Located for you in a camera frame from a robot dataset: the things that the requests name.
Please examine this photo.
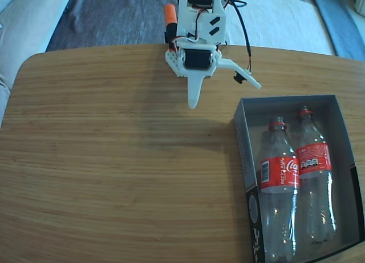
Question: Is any white sofa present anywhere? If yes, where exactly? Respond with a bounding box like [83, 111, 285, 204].
[0, 0, 74, 127]

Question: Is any dark grey rug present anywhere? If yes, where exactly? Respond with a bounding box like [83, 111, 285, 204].
[44, 0, 317, 53]

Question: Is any blue fabric strip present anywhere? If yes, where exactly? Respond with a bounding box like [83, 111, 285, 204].
[309, 0, 365, 61]

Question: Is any grey cardboard box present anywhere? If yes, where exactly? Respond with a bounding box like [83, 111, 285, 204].
[233, 94, 363, 263]

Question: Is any white cloth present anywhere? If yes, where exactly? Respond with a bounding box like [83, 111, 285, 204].
[224, 0, 336, 57]

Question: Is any white upholstered furniture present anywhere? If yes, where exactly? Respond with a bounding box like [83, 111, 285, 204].
[334, 0, 365, 17]

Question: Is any clear bottle with red label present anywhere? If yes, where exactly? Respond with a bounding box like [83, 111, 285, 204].
[258, 116, 302, 263]
[295, 105, 337, 245]

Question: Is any flat white camera mount plate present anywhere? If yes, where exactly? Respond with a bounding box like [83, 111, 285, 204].
[217, 57, 262, 90]

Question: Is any orange and black clamp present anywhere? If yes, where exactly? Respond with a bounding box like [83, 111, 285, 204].
[164, 3, 179, 51]

